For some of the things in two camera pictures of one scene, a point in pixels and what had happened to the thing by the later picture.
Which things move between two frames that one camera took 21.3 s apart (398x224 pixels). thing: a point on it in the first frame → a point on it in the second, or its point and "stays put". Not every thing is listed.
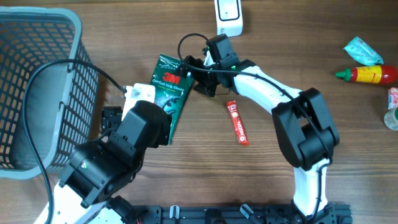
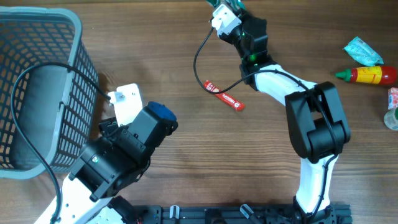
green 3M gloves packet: (172, 86) → (237, 4)
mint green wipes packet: (362, 52) stays put
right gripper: (209, 88) → (242, 14)
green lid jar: (391, 119) stays put
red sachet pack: (239, 126) → (224, 97)
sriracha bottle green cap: (378, 74) stays put
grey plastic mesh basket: (49, 90) stays put
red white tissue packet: (392, 98) stays put
